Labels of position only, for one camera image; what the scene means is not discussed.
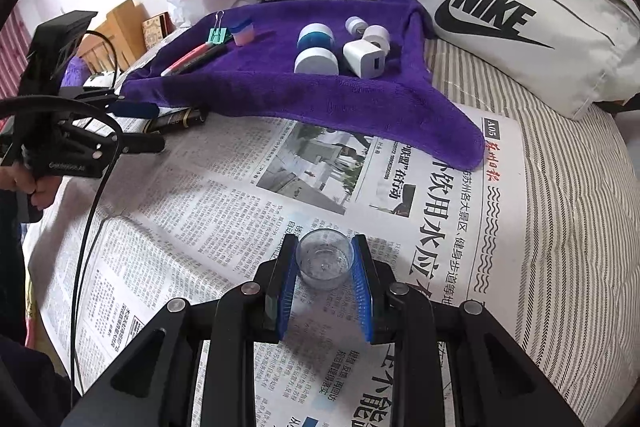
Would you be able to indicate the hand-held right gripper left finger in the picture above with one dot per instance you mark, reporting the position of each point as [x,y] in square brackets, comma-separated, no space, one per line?
[287,287]

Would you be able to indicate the blue and pink makeup sponge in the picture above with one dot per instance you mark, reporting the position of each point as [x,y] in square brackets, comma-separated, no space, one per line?
[243,38]

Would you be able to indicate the white charger plug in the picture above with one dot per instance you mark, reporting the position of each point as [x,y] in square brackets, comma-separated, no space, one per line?
[357,57]

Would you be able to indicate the purple towel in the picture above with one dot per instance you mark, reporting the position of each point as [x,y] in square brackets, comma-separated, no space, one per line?
[300,107]

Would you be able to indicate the person's dark clothing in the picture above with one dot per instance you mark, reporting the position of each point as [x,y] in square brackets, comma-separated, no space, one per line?
[25,382]

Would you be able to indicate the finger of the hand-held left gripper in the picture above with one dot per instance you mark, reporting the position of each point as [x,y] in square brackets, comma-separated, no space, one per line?
[135,109]
[145,143]

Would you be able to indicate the dark bottle with gold label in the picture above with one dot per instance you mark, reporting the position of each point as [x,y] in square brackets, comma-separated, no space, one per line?
[180,119]

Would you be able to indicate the teal binder clip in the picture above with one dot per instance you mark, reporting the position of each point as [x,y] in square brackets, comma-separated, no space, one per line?
[217,36]

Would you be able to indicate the tan cardboard box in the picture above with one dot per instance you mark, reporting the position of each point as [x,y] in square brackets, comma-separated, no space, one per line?
[125,22]

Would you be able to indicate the pink flashlight pen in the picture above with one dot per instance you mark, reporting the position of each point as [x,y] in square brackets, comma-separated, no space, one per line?
[187,57]

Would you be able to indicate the clear plastic cup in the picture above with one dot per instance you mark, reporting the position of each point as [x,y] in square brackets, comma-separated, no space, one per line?
[325,277]

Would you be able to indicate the red striped cloth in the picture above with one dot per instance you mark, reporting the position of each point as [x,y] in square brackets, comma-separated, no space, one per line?
[12,57]

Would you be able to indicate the black cylinder tube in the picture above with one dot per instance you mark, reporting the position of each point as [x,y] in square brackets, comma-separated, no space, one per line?
[210,54]

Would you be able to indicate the striped bed sheet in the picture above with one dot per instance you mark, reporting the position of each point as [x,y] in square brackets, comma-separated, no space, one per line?
[575,207]

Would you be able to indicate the white bottle with blue label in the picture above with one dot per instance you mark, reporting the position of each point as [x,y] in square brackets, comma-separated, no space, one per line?
[316,62]

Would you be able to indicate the printed brown box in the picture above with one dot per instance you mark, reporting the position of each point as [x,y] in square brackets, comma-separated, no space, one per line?
[157,32]

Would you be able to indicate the small white roll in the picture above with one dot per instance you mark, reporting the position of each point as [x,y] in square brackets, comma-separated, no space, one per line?
[377,34]

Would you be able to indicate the person's left hand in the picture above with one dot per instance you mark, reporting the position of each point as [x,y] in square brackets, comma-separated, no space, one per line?
[40,194]

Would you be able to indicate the small white cap with pin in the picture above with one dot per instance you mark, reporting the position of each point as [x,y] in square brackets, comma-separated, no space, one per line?
[356,25]

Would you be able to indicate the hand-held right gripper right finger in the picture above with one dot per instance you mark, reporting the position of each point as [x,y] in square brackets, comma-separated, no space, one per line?
[362,287]

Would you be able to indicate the newspaper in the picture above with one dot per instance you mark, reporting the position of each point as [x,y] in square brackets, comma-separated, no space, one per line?
[200,207]

